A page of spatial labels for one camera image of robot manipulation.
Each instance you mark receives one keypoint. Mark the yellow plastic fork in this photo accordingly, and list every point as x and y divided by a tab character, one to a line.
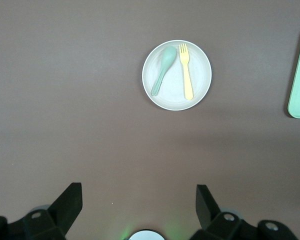
187	80

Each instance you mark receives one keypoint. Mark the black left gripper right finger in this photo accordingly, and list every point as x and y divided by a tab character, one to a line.
210	212

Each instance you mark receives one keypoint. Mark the round beige plate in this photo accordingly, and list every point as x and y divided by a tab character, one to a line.
175	100

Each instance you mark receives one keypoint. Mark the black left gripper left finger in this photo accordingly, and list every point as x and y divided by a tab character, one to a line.
65	207

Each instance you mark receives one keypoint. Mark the pale green spoon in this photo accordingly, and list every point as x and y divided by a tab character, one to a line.
168	56

